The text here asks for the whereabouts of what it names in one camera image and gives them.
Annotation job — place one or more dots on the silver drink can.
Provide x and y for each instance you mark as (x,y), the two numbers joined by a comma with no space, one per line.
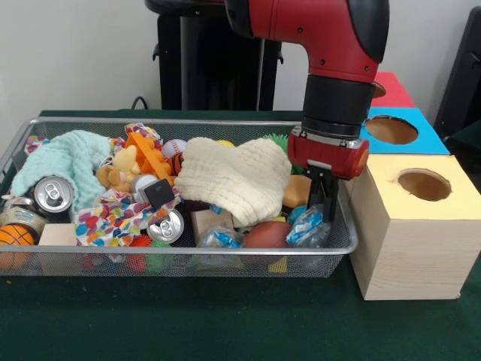
(165,227)
(52,197)

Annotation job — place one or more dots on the blue and white plastic packet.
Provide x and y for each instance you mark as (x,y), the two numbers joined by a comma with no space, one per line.
(306,225)

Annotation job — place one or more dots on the dark green table cloth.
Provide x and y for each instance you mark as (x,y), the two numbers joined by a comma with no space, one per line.
(225,319)
(466,143)

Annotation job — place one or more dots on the black upright panel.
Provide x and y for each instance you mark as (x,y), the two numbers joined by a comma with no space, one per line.
(466,75)

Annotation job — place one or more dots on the wooden box with three holes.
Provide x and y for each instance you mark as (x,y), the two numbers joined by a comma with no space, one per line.
(413,255)

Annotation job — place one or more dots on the clear mesh bin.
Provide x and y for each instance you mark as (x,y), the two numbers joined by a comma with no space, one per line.
(225,128)

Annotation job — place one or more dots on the mint green cloth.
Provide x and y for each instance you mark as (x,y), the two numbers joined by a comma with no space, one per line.
(67,154)

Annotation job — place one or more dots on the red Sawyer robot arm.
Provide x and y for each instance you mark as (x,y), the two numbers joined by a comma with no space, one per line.
(319,30)

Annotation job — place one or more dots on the plain wooden block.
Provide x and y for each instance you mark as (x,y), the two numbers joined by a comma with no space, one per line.
(58,235)

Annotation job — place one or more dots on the orange mini basketball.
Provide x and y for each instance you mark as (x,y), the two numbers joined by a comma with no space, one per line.
(17,235)

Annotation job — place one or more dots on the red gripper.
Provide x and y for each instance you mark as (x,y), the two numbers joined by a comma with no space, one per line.
(327,156)

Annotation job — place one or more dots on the brown toy football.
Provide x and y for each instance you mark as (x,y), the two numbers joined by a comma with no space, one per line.
(267,235)

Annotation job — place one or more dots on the cream waffle cloth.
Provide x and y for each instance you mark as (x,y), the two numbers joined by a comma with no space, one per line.
(233,176)

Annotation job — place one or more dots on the colourful spotted cloth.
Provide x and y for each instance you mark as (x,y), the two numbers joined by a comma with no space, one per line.
(109,222)

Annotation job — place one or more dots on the orange plastic toy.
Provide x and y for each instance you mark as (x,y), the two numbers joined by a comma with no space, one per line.
(144,150)

